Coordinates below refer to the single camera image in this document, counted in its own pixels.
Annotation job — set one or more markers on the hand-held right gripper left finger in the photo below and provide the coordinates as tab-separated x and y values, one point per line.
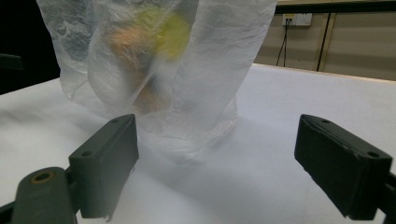
104	165

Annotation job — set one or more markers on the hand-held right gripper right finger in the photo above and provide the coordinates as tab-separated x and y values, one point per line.
339	169

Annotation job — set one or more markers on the translucent white plastic bag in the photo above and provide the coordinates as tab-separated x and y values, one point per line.
199	81

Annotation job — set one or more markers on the orange-brown round fruit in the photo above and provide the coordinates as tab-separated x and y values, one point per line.
134	59

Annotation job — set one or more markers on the yellow round fruit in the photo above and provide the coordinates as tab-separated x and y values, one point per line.
171	35

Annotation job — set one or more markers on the white wall socket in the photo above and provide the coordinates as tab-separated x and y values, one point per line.
296	19

